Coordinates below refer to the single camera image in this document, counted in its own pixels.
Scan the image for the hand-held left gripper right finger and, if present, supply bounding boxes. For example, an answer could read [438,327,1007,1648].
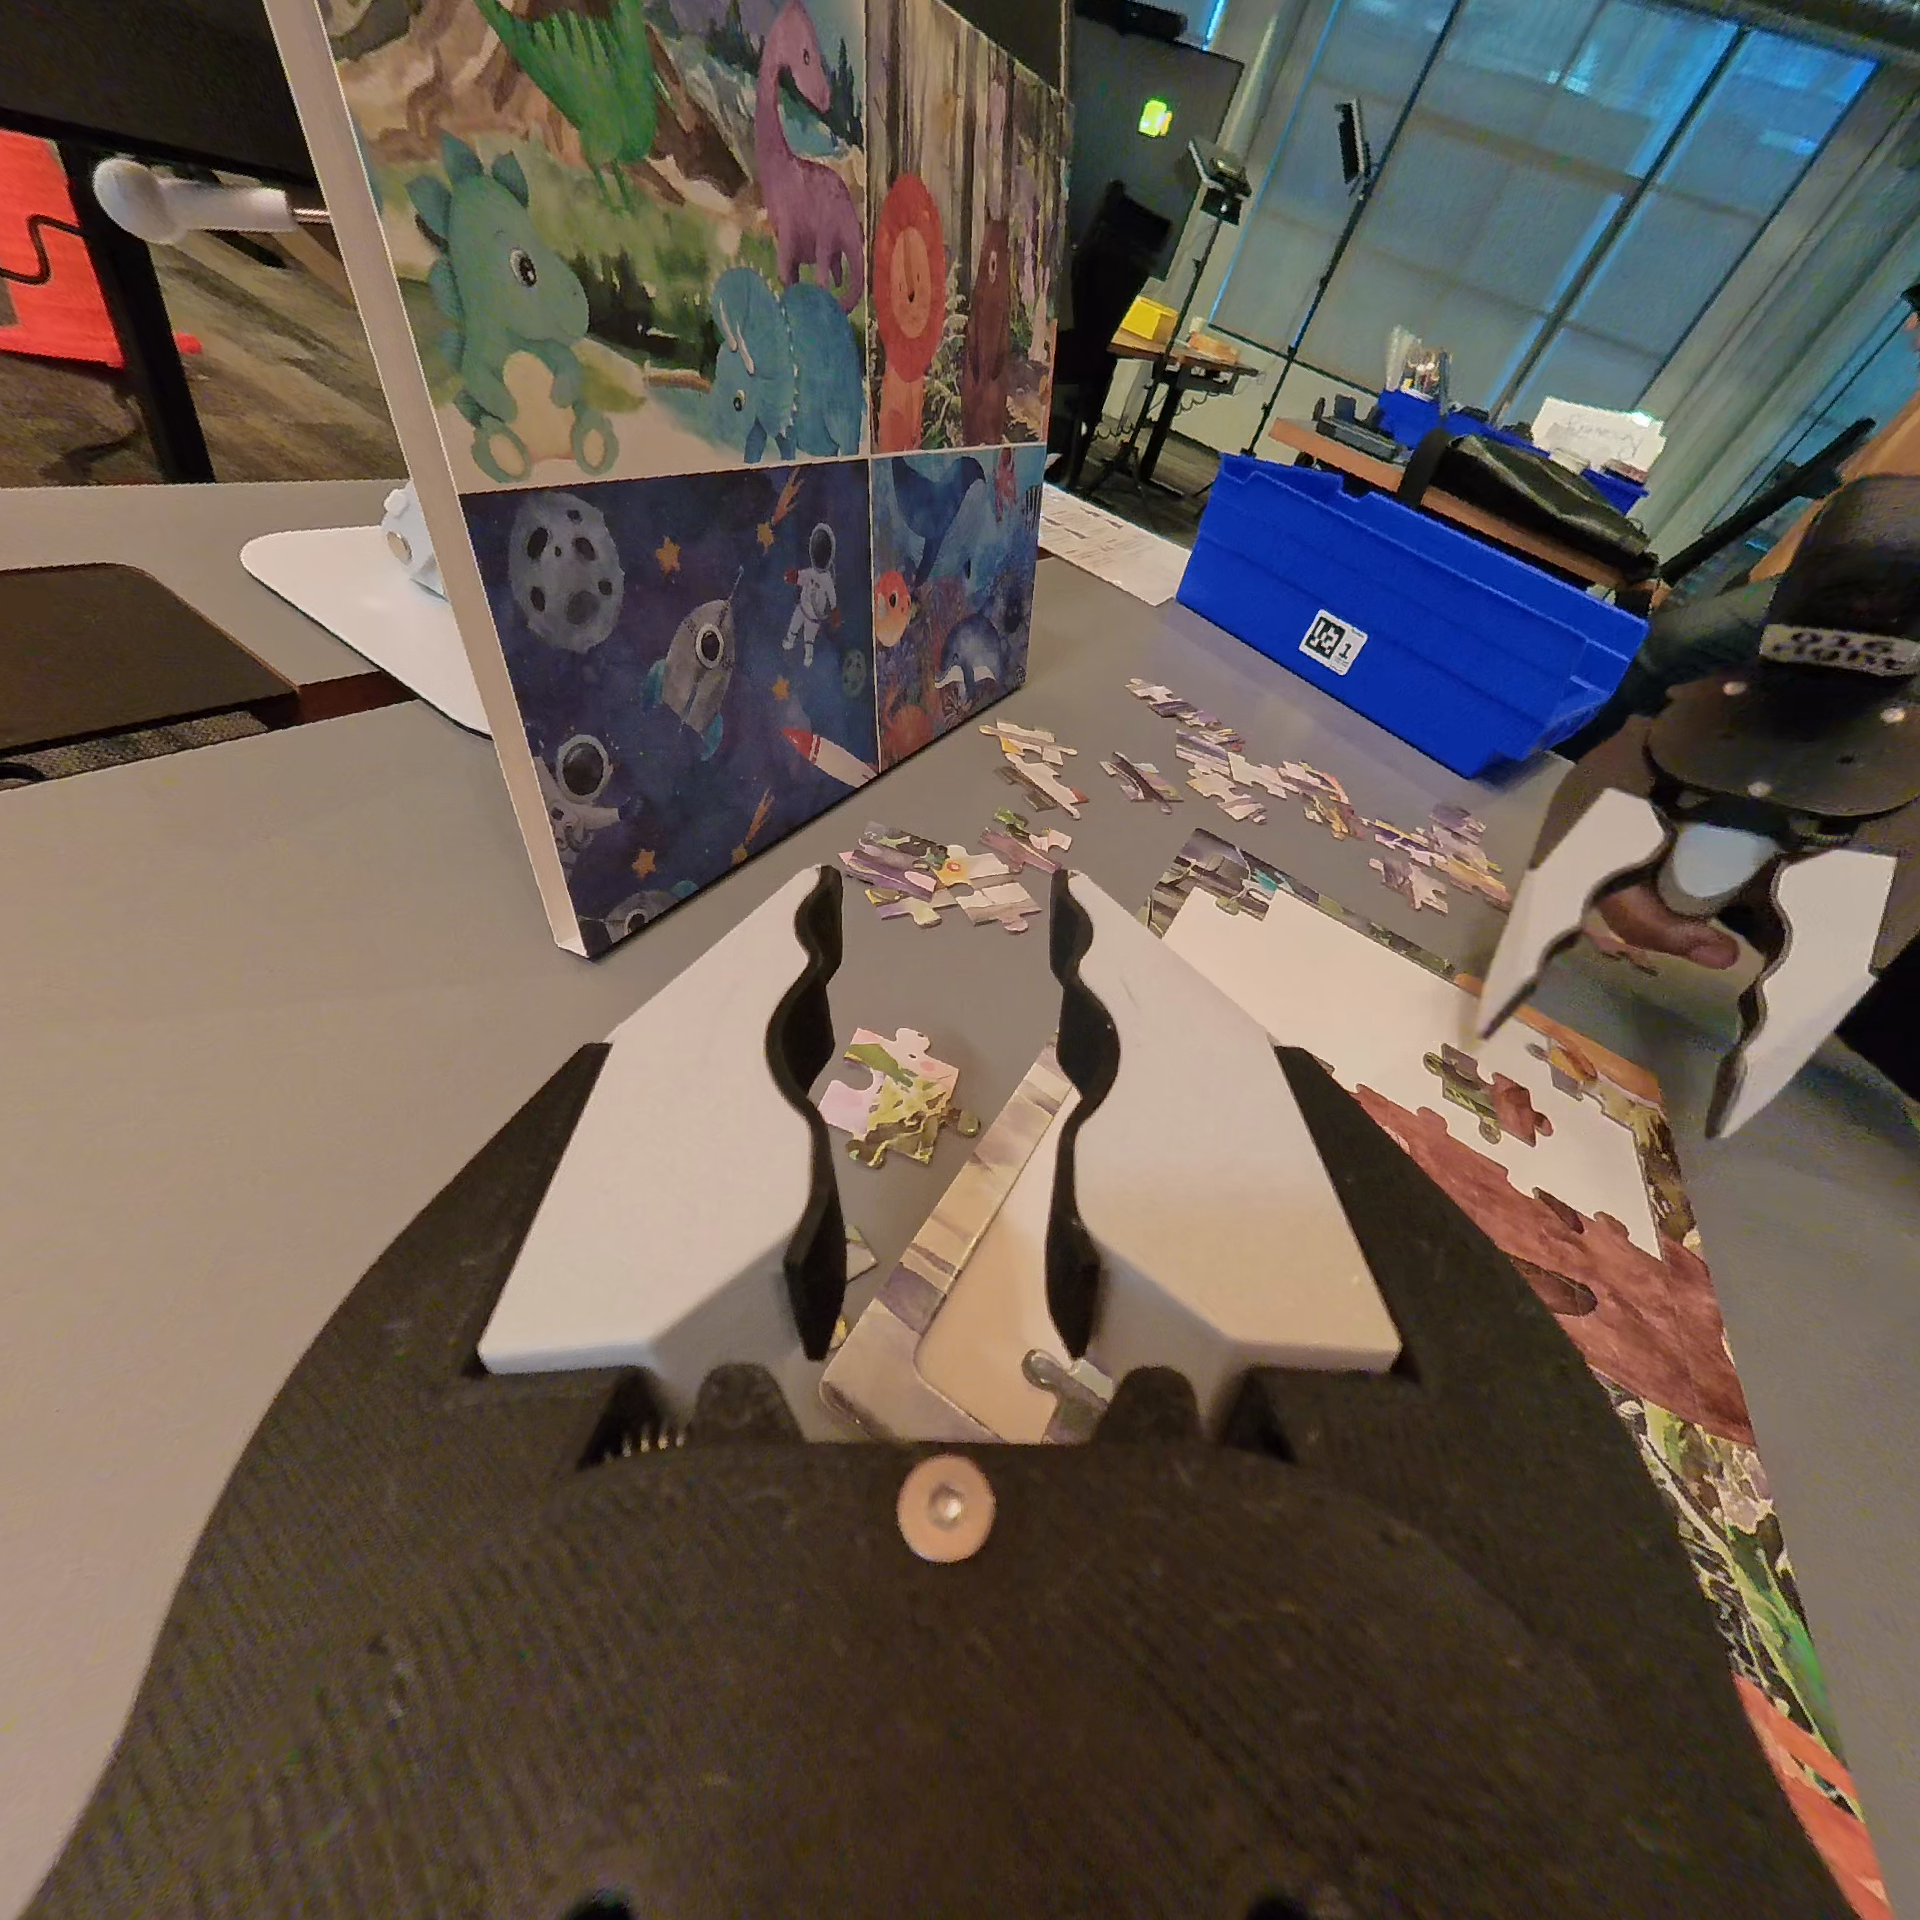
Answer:
[1045,869,1405,1423]

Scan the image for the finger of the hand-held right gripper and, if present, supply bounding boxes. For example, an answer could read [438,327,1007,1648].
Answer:
[1702,845,1902,1140]
[1476,788,1669,1040]

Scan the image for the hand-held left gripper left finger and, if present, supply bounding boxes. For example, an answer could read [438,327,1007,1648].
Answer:
[475,861,845,1423]

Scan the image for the brown green puzzle piece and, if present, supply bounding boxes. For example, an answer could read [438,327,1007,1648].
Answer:
[1421,1042,1559,1146]

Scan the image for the jigsaw puzzle board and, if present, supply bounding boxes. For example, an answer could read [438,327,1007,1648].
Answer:
[817,825,1902,1920]

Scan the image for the jigsaw pieces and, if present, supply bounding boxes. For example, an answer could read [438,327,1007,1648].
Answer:
[809,680,1514,1292]

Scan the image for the person's right hand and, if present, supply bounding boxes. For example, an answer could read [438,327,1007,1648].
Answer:
[1586,882,1743,972]

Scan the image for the blue plastic bin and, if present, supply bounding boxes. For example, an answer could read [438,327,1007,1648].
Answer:
[1375,387,1653,506]
[1174,450,1653,783]

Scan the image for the white paper sign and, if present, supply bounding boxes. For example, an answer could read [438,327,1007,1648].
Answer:
[1530,397,1669,475]

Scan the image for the black bag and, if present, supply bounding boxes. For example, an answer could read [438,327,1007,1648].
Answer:
[1402,427,1661,580]

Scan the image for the white printed paper sheet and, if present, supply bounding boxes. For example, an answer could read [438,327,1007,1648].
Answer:
[1036,488,1188,609]

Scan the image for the small wooden table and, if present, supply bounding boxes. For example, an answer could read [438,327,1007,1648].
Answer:
[1110,329,1265,499]

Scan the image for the tripod stand with monitor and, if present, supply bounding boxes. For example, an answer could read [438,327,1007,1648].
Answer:
[1267,96,1375,452]

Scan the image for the light stand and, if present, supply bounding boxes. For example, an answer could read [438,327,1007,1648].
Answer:
[1183,143,1258,468]

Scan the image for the illustrated puzzle box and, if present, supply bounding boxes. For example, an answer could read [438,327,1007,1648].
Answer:
[263,0,1074,957]

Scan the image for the red floor object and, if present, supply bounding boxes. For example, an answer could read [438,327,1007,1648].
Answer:
[0,128,206,371]

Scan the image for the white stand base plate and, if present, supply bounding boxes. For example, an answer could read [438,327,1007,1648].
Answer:
[241,480,498,738]

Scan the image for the white handle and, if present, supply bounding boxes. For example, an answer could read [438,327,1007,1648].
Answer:
[89,157,305,248]

